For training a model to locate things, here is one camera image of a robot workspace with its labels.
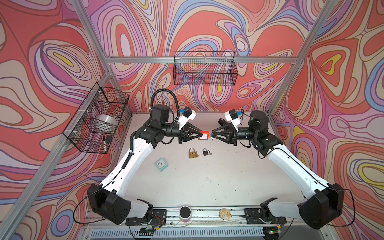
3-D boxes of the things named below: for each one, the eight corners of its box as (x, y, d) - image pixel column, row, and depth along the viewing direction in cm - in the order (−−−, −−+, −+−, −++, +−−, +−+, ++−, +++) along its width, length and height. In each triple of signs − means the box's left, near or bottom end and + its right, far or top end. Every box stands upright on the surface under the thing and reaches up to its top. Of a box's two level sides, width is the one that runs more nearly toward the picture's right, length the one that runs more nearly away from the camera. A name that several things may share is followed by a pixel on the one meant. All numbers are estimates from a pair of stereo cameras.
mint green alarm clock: (155, 165, 93) (154, 163, 91) (162, 159, 96) (161, 157, 94) (161, 172, 91) (160, 170, 89) (168, 165, 93) (168, 163, 91)
